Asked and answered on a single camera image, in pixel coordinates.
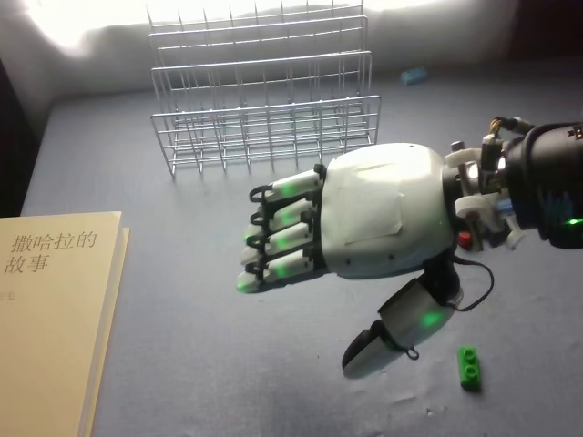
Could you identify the blue toy brick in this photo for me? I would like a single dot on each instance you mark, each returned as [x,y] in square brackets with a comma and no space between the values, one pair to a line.
[413,76]

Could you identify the red toy brick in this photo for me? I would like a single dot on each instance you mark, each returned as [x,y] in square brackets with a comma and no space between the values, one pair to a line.
[464,240]

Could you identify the green toy brick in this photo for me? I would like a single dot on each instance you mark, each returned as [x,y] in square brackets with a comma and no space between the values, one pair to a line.
[469,368]

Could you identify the cream paperback book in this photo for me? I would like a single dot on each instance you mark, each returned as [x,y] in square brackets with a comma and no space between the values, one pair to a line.
[50,328]

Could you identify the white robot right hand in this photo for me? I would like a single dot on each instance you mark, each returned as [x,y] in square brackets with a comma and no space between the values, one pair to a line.
[382,209]

